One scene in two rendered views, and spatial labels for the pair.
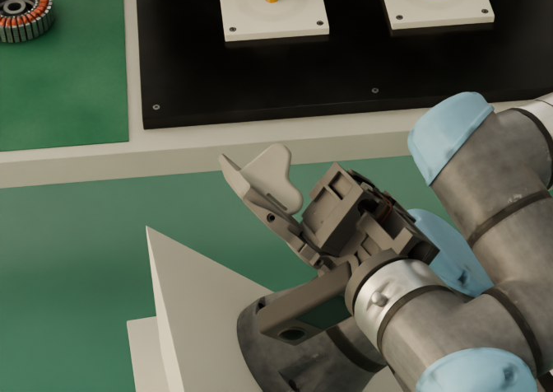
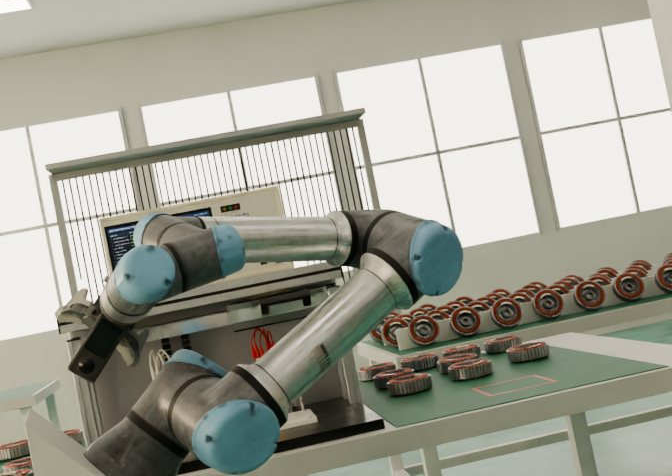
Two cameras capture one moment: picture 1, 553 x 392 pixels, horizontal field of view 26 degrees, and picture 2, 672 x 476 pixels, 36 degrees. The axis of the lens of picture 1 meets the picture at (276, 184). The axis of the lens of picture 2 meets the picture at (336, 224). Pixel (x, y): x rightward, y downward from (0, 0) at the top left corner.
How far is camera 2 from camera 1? 126 cm
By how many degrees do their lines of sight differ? 49
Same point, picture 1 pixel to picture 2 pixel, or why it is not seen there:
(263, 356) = (94, 447)
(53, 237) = not seen: outside the picture
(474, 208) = (155, 235)
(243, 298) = not seen: hidden behind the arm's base
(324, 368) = (132, 442)
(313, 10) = not seen: hidden behind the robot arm
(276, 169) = (80, 297)
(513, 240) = (170, 233)
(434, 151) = (140, 229)
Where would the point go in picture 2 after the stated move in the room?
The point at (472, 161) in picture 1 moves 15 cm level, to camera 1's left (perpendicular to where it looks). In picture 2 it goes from (155, 221) to (58, 241)
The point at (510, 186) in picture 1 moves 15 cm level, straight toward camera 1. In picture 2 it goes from (171, 221) to (127, 223)
